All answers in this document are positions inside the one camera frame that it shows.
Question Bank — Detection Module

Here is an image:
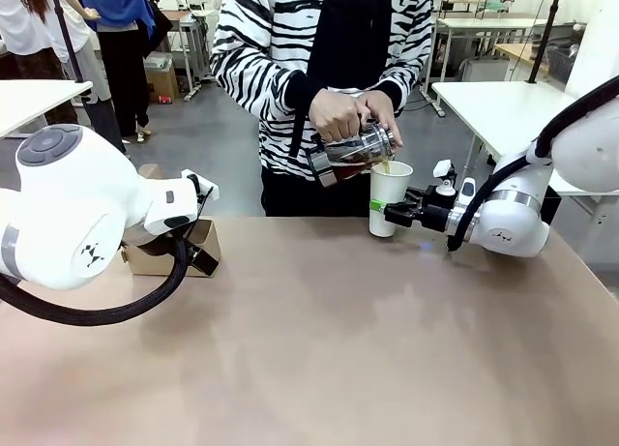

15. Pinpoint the bystander with long hair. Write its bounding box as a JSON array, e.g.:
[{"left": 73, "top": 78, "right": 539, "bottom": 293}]
[{"left": 0, "top": 0, "right": 78, "bottom": 126}]

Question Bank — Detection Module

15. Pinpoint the grey background desk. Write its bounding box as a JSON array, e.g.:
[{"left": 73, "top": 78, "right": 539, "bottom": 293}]
[{"left": 162, "top": 8, "right": 217, "bottom": 103}]

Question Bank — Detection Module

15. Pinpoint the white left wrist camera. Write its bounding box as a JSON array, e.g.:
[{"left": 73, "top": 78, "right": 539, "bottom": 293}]
[{"left": 180, "top": 171, "right": 221, "bottom": 201}]

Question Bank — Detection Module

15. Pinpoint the person's left forearm zebra sleeve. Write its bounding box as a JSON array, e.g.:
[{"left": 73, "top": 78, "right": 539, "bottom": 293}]
[{"left": 379, "top": 24, "right": 434, "bottom": 112}]

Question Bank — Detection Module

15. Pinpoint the person's left hand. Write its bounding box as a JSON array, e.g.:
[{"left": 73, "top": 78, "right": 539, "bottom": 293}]
[{"left": 356, "top": 90, "right": 404, "bottom": 148}]

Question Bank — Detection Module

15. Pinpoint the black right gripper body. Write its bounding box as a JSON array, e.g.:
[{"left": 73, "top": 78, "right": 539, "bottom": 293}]
[{"left": 418, "top": 188, "right": 459, "bottom": 233}]

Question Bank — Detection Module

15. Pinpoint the bystander in blue top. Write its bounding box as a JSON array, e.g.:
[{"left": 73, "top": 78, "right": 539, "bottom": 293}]
[{"left": 72, "top": 0, "right": 159, "bottom": 145}]

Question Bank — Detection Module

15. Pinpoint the bystander in white clothes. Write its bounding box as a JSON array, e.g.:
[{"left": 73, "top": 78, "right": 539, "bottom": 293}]
[{"left": 47, "top": 0, "right": 110, "bottom": 104}]

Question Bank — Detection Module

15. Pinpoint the thin black stand pole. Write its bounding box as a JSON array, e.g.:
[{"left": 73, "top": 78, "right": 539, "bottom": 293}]
[{"left": 527, "top": 0, "right": 566, "bottom": 84}]

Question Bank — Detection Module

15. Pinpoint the white side table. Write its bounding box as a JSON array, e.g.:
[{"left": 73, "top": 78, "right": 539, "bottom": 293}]
[{"left": 0, "top": 79, "right": 94, "bottom": 138}]

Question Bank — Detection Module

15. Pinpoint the person in zebra hoodie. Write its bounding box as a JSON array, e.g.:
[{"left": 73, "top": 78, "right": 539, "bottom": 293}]
[{"left": 210, "top": 0, "right": 434, "bottom": 219}]

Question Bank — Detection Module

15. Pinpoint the wooden background table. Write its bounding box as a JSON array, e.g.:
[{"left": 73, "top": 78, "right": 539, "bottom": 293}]
[{"left": 493, "top": 43, "right": 552, "bottom": 75}]

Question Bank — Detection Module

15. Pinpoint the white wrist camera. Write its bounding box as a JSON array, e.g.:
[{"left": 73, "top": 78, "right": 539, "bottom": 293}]
[
  {"left": 180, "top": 171, "right": 221, "bottom": 201},
  {"left": 433, "top": 159, "right": 479, "bottom": 208}
]

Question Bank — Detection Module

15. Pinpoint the brown cardboard box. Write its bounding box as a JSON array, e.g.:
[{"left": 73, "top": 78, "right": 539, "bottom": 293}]
[{"left": 143, "top": 51, "right": 180, "bottom": 104}]

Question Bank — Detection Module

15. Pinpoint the person's right hand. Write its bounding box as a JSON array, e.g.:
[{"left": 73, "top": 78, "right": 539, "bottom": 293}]
[{"left": 309, "top": 88, "right": 363, "bottom": 142}]

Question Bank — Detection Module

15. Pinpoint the white background desk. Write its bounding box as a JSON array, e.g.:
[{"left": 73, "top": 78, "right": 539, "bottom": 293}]
[{"left": 420, "top": 15, "right": 550, "bottom": 118}]

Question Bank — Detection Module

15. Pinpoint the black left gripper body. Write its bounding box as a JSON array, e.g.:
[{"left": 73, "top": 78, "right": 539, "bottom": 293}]
[{"left": 126, "top": 225, "right": 189, "bottom": 256}]

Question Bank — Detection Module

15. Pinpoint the person's right forearm zebra sleeve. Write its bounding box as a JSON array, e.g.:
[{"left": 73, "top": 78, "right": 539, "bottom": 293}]
[{"left": 210, "top": 24, "right": 323, "bottom": 111}]

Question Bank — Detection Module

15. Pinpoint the brown cardboard cup carrier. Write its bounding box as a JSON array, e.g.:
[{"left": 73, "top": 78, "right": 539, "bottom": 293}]
[{"left": 119, "top": 218, "right": 222, "bottom": 279}]

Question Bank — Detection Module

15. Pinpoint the white paper cup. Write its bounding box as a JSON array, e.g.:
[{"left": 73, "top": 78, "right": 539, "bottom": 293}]
[{"left": 368, "top": 161, "right": 415, "bottom": 238}]

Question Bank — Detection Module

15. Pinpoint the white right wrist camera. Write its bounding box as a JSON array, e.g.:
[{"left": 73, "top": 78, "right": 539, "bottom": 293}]
[{"left": 433, "top": 159, "right": 479, "bottom": 208}]

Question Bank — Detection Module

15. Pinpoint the glass French press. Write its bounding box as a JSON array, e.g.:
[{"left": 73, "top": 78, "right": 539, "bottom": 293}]
[{"left": 308, "top": 121, "right": 397, "bottom": 190}]

